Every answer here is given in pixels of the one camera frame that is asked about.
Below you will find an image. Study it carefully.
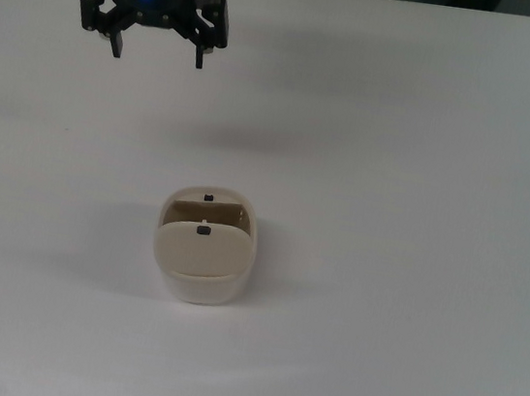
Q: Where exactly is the small cream trash can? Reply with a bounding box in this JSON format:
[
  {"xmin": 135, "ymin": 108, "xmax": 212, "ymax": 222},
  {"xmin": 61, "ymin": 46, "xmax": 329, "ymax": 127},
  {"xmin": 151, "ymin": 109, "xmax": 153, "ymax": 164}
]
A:
[{"xmin": 147, "ymin": 178, "xmax": 265, "ymax": 312}]

